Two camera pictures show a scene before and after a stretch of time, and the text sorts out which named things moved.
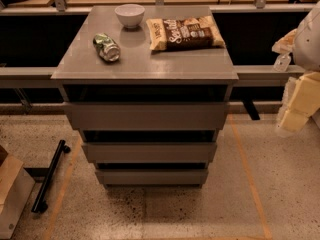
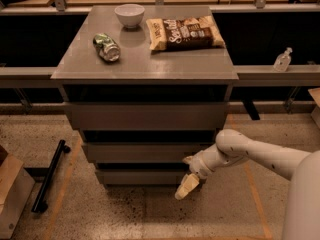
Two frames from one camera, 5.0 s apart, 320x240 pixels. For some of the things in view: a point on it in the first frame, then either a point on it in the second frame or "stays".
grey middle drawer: [149, 152] stays
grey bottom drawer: [152, 176] stays
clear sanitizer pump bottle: [282, 62] stays
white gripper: [308, 41] -> [198, 167]
